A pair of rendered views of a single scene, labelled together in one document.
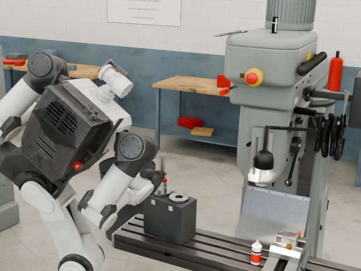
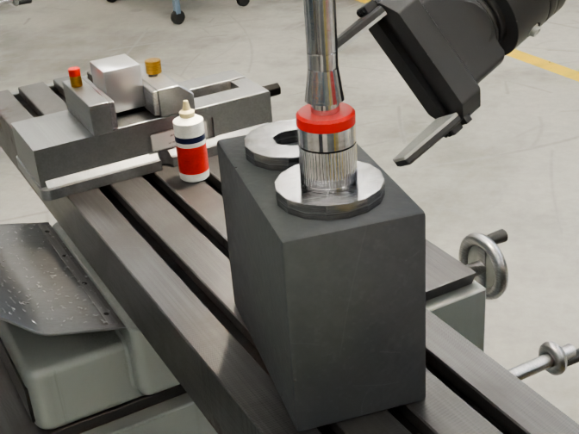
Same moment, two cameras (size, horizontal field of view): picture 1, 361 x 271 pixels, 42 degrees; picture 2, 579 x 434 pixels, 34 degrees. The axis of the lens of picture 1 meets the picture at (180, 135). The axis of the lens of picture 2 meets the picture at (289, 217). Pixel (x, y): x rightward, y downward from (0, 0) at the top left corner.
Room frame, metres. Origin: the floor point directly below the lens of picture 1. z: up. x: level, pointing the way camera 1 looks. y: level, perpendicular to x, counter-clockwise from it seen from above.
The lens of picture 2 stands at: (2.54, 0.49, 1.48)
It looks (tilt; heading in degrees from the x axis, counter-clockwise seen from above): 28 degrees down; 219
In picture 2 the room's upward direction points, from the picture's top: 4 degrees counter-clockwise
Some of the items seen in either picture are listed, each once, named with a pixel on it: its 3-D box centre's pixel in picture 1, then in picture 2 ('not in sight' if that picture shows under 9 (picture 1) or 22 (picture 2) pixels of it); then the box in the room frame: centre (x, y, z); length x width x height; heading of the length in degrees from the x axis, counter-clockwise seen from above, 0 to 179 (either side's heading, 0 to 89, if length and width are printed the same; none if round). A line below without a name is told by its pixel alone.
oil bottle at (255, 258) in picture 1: (256, 251); (189, 139); (1.72, -0.33, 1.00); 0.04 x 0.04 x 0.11
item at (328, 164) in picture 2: (161, 185); (327, 151); (1.98, 0.08, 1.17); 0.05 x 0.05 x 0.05
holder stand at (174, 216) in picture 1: (169, 213); (316, 257); (1.95, 0.04, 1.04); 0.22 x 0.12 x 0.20; 54
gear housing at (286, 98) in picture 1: (272, 86); not in sight; (1.81, -0.36, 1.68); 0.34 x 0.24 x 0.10; 156
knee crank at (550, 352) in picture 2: not in sight; (533, 366); (1.34, 0.01, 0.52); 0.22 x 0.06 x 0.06; 156
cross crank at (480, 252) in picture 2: not in sight; (466, 272); (1.31, -0.13, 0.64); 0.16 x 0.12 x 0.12; 156
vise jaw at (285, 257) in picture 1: (286, 251); (157, 88); (1.66, -0.44, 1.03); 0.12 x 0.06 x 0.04; 65
